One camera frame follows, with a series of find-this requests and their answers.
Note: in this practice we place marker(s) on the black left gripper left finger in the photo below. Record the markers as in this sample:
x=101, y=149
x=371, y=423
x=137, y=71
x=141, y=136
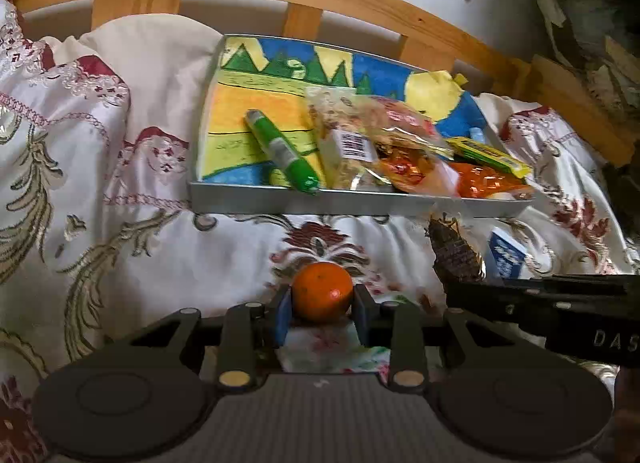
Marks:
x=150, y=390

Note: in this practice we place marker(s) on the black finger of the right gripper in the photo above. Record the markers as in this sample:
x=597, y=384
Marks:
x=492, y=299
x=579, y=283

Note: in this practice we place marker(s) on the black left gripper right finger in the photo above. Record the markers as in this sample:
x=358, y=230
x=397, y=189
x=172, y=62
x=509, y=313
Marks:
x=495, y=391

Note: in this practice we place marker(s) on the blue white stick packet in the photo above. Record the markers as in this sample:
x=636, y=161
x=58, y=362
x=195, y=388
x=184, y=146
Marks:
x=505, y=257

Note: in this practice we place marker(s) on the dark dried meat packet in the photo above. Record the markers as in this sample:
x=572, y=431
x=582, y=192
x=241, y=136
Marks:
x=456, y=260

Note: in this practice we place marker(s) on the orange spicy tofu packet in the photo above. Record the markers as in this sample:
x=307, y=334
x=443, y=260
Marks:
x=471, y=181

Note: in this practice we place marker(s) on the yellow snack bar packet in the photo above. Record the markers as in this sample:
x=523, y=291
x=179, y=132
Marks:
x=487, y=155

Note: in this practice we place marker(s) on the orange mandarin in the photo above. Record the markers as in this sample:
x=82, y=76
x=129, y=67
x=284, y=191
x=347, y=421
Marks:
x=322, y=292

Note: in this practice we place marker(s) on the clear rice cracker bag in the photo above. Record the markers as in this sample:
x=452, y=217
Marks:
x=393, y=123

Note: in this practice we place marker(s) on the mixed nuts clear bag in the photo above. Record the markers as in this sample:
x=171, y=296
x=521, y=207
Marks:
x=348, y=157

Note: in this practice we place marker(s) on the green sausage stick packet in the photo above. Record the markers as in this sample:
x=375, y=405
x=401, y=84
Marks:
x=299, y=173

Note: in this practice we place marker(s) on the brown orange snack packet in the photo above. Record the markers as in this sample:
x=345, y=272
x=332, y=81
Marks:
x=407, y=169

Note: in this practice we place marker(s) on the floral satin bed cover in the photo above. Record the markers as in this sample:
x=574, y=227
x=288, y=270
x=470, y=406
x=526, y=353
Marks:
x=97, y=238

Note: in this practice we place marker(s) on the grey metal tray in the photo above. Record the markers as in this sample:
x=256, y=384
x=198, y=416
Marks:
x=283, y=199

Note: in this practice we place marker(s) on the floral curtain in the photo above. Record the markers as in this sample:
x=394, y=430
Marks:
x=598, y=40

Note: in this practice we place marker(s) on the white pillow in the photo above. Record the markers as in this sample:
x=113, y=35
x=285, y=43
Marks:
x=165, y=61

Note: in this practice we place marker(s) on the wooden bed frame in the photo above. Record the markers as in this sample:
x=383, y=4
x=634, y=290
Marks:
x=430, y=42

